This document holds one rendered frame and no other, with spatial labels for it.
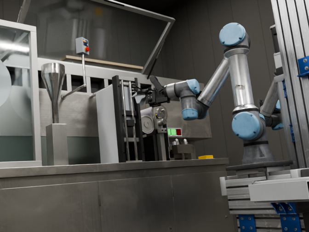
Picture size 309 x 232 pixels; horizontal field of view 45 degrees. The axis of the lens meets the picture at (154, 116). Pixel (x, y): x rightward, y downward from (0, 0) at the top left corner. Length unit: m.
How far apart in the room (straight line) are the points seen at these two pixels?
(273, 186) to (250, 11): 3.60
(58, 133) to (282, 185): 1.26
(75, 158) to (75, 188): 0.71
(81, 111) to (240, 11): 3.02
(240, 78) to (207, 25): 3.72
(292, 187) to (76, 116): 1.56
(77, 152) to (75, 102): 0.34
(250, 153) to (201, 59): 3.70
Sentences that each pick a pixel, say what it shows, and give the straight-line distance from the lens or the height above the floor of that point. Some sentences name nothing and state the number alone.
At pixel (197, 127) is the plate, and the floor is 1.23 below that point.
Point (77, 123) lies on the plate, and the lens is 2.58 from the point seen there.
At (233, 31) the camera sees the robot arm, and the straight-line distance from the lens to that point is 1.76.
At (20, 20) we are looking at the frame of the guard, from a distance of 2.42.
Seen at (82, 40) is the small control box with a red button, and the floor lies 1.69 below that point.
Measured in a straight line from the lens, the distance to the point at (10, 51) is 1.91.
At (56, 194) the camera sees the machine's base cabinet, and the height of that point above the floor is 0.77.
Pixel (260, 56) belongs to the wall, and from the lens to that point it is 4.73.
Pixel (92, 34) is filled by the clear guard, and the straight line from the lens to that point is 2.63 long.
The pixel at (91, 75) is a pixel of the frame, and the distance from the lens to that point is 2.73.
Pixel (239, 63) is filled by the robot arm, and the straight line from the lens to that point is 1.73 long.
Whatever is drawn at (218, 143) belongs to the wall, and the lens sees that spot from 5.04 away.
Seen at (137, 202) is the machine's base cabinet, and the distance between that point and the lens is 2.04.
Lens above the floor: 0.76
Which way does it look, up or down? 11 degrees up
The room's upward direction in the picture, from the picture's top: 6 degrees counter-clockwise
